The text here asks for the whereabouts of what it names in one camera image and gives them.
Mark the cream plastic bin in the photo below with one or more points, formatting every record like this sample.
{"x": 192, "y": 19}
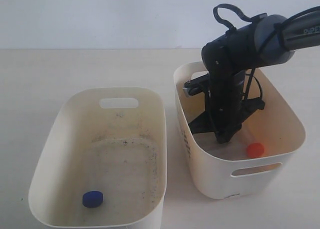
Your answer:
{"x": 118, "y": 136}
{"x": 221, "y": 171}

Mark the blue-capped clear tube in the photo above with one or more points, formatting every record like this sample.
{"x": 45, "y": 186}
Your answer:
{"x": 92, "y": 196}

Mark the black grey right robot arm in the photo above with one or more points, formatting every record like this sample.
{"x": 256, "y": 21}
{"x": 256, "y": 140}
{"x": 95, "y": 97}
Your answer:
{"x": 231, "y": 60}

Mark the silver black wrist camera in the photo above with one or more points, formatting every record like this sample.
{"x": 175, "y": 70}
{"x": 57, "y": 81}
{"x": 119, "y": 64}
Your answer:
{"x": 197, "y": 85}

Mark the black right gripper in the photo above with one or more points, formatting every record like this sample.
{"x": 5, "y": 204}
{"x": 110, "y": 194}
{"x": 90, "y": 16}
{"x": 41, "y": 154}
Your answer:
{"x": 229, "y": 108}

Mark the orange-capped tube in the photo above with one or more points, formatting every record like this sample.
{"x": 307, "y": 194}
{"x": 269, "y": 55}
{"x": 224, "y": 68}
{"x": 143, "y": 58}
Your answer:
{"x": 253, "y": 148}

